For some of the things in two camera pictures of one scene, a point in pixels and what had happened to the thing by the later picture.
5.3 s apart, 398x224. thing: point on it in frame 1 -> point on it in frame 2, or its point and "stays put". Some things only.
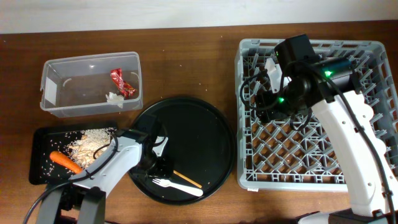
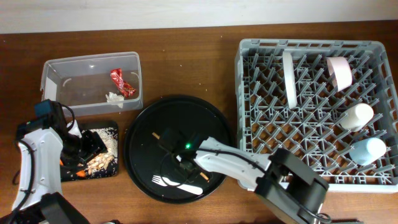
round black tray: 202,146 stays put
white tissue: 112,98 stays put
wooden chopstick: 187,179 -> 201,174
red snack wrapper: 125,88 stays put
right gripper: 273,114 -> 191,177
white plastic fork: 185,189 stays put
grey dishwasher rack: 283,155 stays put
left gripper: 165,170 -> 96,145
